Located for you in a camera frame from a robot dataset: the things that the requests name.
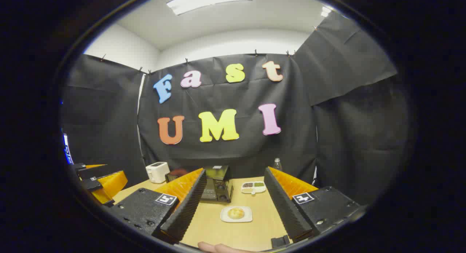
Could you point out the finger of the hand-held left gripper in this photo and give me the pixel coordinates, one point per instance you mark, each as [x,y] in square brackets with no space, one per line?
[98,172]
[113,182]

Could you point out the black backdrop cloth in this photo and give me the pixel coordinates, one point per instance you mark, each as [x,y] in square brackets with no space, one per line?
[222,96]

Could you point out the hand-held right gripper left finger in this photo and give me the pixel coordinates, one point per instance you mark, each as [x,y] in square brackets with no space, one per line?
[189,205]

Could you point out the white square plate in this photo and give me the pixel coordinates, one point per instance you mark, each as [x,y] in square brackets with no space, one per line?
[224,218]

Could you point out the white toaster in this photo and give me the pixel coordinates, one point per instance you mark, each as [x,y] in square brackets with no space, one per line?
[157,172]

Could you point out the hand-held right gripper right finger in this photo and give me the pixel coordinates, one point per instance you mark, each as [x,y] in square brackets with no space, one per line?
[282,205]

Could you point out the white divided grain dish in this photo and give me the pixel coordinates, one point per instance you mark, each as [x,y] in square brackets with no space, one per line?
[253,187]

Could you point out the small ceiling light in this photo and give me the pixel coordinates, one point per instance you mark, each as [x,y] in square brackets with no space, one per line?
[325,11]

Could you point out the round bread bun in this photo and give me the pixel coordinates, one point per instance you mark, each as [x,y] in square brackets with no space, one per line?
[236,213]

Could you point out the long ceiling light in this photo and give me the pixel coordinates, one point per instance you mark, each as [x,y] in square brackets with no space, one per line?
[209,1]

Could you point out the clear plastic water bottle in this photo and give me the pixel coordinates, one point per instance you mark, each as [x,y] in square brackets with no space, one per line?
[277,165]

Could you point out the black electric oven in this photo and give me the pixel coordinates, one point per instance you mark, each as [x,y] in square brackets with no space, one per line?
[218,184]

